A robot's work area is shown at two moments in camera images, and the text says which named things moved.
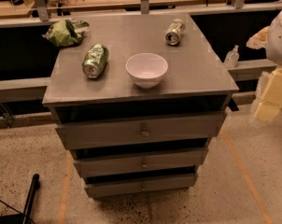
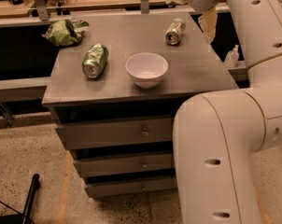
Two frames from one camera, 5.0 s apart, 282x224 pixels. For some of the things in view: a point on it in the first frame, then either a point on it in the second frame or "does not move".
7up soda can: (176, 31) does not move
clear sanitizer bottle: (232, 58) does not move
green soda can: (95, 60) does not move
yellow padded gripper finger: (259, 39) -> (209, 23)
